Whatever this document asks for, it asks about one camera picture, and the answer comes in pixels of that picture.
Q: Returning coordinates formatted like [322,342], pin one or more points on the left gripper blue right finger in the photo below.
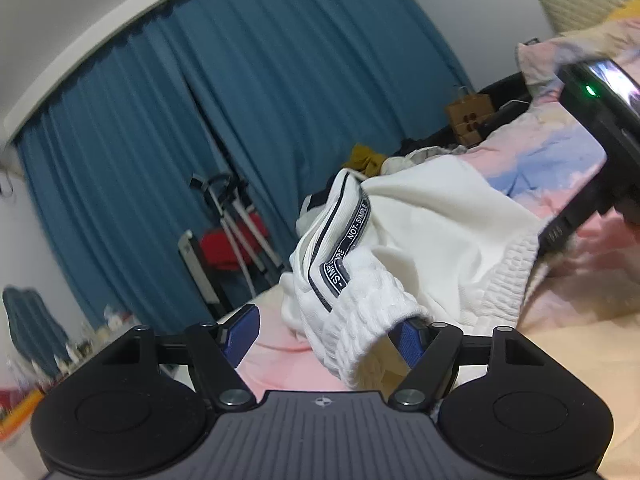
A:
[411,339]

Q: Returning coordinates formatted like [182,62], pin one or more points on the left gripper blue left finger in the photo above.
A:
[238,332]

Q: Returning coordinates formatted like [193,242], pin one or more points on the white knit jacket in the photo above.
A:
[434,241]

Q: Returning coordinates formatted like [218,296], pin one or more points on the pile of white clothes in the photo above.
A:
[395,164]

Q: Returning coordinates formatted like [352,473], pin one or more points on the black framed panel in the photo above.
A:
[192,258]

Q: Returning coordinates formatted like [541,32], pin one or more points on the silver tripod stand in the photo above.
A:
[226,198]

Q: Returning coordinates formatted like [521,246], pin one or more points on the red cloth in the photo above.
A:
[226,249]

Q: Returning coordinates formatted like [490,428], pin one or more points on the brown paper bag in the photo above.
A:
[467,113]

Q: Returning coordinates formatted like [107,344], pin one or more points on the pastel tie-dye bed sheet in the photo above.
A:
[585,312]

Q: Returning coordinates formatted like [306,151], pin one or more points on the mustard yellow garment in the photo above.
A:
[365,160]

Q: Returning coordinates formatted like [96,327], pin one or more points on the blue curtain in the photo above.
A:
[288,86]

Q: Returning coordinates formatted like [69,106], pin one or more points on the white curtain rail box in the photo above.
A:
[43,41]

